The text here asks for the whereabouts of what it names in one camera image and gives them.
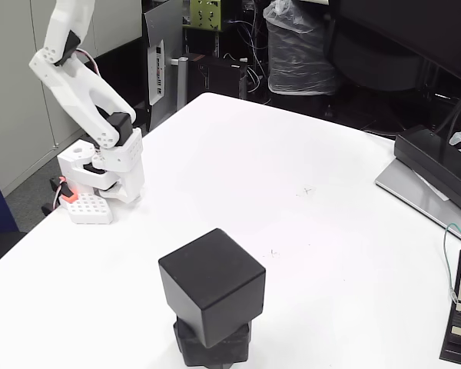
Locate black cube block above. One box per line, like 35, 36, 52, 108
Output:
172, 318, 253, 366
158, 228, 267, 349
184, 355, 235, 369

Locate black equipment box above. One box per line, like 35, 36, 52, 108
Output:
187, 53, 249, 100

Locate silver computer tower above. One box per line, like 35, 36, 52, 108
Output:
142, 0, 185, 131

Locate bin with clear plastic bag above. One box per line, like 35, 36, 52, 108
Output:
263, 0, 339, 96

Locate green perforated board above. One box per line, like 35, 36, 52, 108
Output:
189, 0, 223, 31

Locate silver monitor stand base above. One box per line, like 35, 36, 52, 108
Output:
375, 157, 461, 247

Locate black computer monitor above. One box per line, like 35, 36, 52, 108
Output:
330, 0, 461, 162

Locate grey metal cabinet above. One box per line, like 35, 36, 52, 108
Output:
0, 0, 143, 197

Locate grey metal post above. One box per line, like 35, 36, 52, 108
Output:
176, 56, 190, 111

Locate tangled thin wires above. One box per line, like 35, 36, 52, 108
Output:
226, 18, 272, 93

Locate orange clip with cables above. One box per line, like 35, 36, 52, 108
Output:
49, 175, 78, 204

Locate green cable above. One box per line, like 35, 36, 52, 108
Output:
443, 222, 461, 303

